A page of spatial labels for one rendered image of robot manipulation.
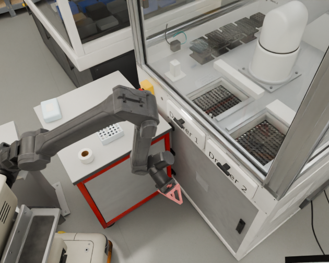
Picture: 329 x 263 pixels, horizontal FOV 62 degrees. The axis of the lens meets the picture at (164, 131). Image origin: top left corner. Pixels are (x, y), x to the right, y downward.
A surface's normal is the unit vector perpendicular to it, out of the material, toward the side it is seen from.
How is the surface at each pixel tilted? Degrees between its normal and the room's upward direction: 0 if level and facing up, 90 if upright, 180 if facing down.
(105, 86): 0
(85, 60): 90
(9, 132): 0
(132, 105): 38
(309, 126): 90
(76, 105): 0
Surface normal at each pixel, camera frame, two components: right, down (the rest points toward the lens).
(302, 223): -0.04, -0.63
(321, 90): -0.83, 0.46
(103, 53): 0.56, 0.62
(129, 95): 0.57, -0.44
